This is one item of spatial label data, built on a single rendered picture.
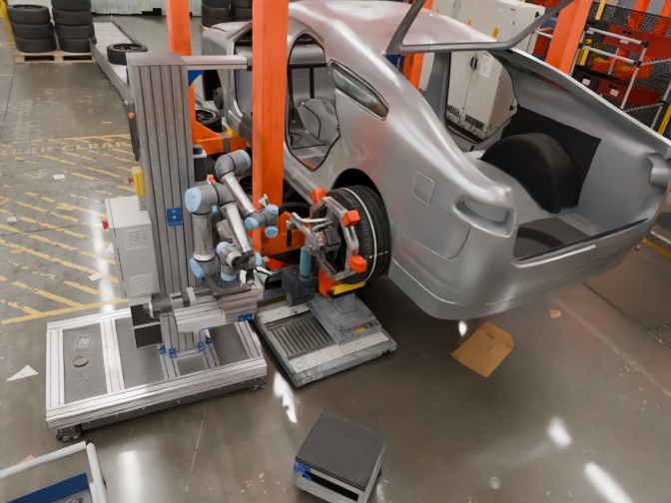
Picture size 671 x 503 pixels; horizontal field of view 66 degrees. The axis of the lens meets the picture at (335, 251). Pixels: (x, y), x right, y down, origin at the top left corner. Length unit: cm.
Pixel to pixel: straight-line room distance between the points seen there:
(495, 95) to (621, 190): 400
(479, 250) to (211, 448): 191
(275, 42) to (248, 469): 247
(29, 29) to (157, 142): 852
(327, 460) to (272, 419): 69
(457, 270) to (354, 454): 111
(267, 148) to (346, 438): 185
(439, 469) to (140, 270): 207
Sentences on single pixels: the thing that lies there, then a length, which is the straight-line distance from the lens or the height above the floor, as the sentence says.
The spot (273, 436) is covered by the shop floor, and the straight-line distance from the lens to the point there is 335.
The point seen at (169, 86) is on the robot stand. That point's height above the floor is 193.
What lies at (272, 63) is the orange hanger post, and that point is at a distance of 330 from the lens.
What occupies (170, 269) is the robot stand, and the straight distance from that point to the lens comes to 316.
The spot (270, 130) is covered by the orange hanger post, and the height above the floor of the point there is 149.
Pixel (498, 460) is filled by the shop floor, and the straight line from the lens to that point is 352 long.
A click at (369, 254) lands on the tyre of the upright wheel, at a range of 327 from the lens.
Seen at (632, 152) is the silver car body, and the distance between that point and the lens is 417.
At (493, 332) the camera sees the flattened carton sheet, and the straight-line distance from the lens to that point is 434.
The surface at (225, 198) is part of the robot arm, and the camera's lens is 275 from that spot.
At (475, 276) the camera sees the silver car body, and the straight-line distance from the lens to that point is 287.
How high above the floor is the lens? 268
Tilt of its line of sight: 33 degrees down
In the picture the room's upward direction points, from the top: 6 degrees clockwise
